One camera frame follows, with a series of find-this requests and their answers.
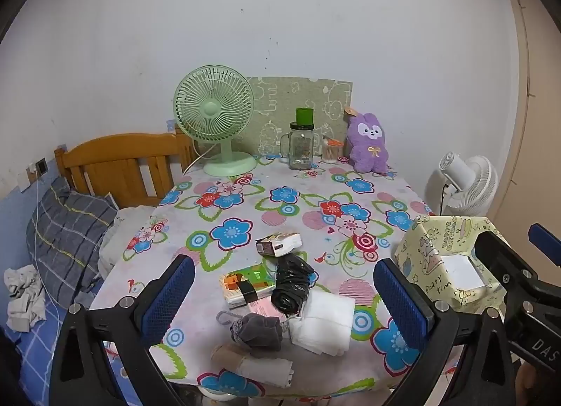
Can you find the purple plush bunny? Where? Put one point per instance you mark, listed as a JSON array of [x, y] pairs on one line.
[[370, 147]]

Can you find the blue checked bed sheet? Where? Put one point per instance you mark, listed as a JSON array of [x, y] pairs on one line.
[[39, 362]]

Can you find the black plastic bag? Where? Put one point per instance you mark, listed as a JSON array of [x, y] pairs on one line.
[[291, 285]]

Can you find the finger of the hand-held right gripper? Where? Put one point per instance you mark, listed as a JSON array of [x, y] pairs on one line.
[[548, 243], [499, 259]]

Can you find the yellow cartoon paper box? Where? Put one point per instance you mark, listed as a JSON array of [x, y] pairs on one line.
[[431, 252]]

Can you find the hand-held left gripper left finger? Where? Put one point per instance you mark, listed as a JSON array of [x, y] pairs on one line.
[[168, 296]]

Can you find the wooden bed headboard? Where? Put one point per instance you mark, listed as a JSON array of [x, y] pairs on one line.
[[114, 156]]

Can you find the wall socket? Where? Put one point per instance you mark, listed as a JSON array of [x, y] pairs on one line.
[[41, 165]]

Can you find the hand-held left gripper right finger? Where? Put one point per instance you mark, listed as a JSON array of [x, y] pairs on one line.
[[401, 300]]

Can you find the green desk fan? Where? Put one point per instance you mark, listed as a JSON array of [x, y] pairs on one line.
[[210, 107]]

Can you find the white folded gauze cloth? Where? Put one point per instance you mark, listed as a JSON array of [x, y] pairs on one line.
[[326, 322]]

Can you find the grey sock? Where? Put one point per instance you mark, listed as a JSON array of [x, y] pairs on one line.
[[258, 330]]

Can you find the beige white rolled cloth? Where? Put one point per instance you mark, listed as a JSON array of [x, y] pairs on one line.
[[258, 368]]

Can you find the yellow cartoon tissue packet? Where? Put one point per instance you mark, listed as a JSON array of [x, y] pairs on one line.
[[280, 243]]

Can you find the green cartoon patterned board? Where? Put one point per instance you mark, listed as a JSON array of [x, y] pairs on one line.
[[289, 94]]

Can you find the floral tablecloth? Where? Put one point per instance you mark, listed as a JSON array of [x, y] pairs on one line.
[[280, 200]]

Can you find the grey plaid pillow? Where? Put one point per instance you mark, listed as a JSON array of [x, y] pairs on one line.
[[65, 235]]

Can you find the crumpled white grey clothes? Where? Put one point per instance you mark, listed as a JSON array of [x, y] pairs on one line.
[[24, 300]]

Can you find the beige door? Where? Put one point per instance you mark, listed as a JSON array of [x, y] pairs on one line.
[[532, 94]]

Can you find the glass mug jar green lid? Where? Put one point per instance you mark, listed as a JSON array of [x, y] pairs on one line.
[[301, 149]]

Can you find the white floor fan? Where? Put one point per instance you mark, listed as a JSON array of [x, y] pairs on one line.
[[475, 182]]

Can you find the cotton swab container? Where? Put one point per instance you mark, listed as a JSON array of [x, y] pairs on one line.
[[332, 152]]

